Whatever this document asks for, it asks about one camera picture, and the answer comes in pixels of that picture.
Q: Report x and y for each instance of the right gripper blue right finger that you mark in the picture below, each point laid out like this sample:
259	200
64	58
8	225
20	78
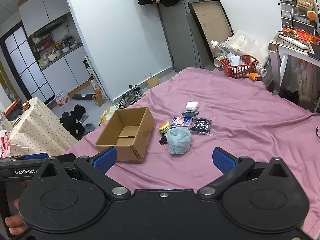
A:
233	169

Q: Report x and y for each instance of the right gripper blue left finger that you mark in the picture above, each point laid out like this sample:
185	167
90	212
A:
93	170

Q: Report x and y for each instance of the black item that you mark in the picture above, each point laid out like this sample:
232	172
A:
201	126

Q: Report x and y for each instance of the light blue fluffy towel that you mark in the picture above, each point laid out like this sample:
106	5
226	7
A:
179	140

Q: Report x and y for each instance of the dark grey cloth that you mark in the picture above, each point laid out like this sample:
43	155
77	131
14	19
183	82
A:
190	113

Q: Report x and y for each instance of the blue tissue pack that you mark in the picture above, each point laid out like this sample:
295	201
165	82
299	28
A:
181	121

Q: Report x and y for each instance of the small black fabric piece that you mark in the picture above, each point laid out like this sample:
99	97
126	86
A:
163	139

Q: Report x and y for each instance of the white soft bundle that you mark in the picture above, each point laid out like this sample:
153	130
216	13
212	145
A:
192	106

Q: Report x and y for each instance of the burger plush toy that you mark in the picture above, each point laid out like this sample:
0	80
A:
164	127

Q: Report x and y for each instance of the person's left hand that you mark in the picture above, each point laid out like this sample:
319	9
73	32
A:
16	224

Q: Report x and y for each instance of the polka dot tablecloth table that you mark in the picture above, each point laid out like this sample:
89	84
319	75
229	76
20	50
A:
39	131

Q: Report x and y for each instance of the open cardboard box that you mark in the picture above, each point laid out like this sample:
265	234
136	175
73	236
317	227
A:
129	131

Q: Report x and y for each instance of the pink bed sheet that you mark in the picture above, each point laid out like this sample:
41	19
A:
247	120

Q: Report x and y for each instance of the small cardboard box on floor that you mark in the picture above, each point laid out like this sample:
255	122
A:
98	99

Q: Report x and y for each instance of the red white plastic bag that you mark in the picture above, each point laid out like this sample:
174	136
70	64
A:
62	98

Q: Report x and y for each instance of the pair of grey sneakers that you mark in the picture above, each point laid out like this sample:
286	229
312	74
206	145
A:
130	96

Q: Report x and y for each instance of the orange bottle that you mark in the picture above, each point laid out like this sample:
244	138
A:
255	77

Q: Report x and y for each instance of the red plastic basket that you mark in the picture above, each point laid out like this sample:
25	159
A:
238	66

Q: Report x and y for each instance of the clear plastic bottle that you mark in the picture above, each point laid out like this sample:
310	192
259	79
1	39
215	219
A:
223	49

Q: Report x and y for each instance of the black glass sliding door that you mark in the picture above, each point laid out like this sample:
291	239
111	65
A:
22	63

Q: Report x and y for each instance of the grey door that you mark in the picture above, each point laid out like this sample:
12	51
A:
185	45

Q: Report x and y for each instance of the white kitchen cabinet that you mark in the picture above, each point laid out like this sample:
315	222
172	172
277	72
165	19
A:
56	43

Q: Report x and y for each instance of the white desk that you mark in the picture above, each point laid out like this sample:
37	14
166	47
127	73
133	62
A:
279	56

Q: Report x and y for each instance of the black framed board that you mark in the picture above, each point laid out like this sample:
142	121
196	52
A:
212	22

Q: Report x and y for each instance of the grey drawer organizer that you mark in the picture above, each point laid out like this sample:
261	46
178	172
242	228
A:
295	18

